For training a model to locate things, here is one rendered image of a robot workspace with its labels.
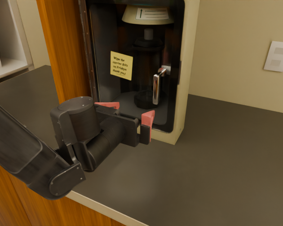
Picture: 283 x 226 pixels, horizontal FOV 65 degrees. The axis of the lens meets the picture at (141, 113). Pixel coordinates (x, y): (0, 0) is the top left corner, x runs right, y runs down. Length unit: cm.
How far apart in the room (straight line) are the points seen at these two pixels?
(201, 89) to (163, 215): 69
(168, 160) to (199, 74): 52
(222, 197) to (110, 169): 32
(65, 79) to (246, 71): 73
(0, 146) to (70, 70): 50
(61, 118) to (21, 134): 6
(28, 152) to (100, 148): 12
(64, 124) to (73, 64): 46
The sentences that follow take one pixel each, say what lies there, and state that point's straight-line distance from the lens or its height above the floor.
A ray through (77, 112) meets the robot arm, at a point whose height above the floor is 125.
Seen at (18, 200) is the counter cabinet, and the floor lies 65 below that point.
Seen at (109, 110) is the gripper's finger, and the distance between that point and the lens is 47.
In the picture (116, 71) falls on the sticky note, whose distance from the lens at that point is 71.
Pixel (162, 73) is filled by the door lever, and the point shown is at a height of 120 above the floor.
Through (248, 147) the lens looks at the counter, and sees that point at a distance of 83.
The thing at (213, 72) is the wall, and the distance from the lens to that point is 108.
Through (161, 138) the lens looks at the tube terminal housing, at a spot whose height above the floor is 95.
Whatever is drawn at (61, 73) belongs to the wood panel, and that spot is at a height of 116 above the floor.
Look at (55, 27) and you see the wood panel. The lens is 74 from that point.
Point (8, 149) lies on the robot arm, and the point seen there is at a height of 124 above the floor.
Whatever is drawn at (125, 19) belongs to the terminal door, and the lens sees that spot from 65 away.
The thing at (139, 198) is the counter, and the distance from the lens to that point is 61.
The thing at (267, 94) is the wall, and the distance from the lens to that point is 110.
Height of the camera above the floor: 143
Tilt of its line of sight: 32 degrees down
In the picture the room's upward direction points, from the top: straight up
